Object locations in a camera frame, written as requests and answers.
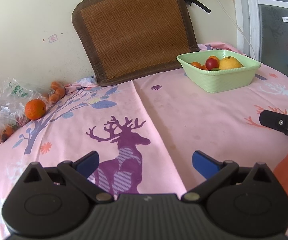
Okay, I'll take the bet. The large orange at left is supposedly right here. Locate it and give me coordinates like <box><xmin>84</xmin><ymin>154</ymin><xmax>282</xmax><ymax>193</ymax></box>
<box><xmin>25</xmin><ymin>99</ymin><xmax>47</xmax><ymax>120</ymax></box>

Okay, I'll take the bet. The pink deer print cloth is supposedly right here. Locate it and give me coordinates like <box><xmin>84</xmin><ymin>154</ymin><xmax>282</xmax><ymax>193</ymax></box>
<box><xmin>0</xmin><ymin>65</ymin><xmax>288</xmax><ymax>239</ymax></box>

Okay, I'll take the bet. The orange plush toy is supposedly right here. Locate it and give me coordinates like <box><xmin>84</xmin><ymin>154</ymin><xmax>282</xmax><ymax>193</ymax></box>
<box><xmin>46</xmin><ymin>81</ymin><xmax>66</xmax><ymax>103</ymax></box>

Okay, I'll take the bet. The yellow grapefruit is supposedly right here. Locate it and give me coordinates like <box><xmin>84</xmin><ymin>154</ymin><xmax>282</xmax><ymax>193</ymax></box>
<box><xmin>218</xmin><ymin>56</ymin><xmax>243</xmax><ymax>70</ymax></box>

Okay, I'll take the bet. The light green plastic basket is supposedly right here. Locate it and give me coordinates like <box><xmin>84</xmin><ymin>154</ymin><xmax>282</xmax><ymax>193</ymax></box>
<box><xmin>177</xmin><ymin>49</ymin><xmax>261</xmax><ymax>93</ymax></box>

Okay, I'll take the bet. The clear plastic bag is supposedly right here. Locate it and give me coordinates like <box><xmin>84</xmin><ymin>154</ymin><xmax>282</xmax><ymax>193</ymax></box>
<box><xmin>0</xmin><ymin>75</ymin><xmax>54</xmax><ymax>143</ymax></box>

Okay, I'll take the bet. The red cherry tomato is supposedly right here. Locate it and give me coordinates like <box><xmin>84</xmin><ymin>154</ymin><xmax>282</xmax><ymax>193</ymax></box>
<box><xmin>205</xmin><ymin>58</ymin><xmax>218</xmax><ymax>70</ymax></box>

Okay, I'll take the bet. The mandarin orange centre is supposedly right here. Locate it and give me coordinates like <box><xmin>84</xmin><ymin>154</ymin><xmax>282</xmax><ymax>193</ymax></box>
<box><xmin>191</xmin><ymin>62</ymin><xmax>202</xmax><ymax>69</ymax></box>

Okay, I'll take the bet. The white framed glass door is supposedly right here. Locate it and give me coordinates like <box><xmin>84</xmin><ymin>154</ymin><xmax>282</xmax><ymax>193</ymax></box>
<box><xmin>235</xmin><ymin>0</ymin><xmax>288</xmax><ymax>77</ymax></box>

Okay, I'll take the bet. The brown woven seat cushion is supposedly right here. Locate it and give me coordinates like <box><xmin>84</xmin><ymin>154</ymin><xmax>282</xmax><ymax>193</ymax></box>
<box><xmin>72</xmin><ymin>0</ymin><xmax>199</xmax><ymax>86</ymax></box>

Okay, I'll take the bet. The pink wall sticker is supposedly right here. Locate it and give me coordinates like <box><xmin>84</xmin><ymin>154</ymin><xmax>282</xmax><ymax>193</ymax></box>
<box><xmin>48</xmin><ymin>34</ymin><xmax>58</xmax><ymax>43</ymax></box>

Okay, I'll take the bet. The white power cable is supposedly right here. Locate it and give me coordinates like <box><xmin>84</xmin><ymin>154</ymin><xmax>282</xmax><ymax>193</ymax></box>
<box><xmin>200</xmin><ymin>0</ymin><xmax>257</xmax><ymax>58</ymax></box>

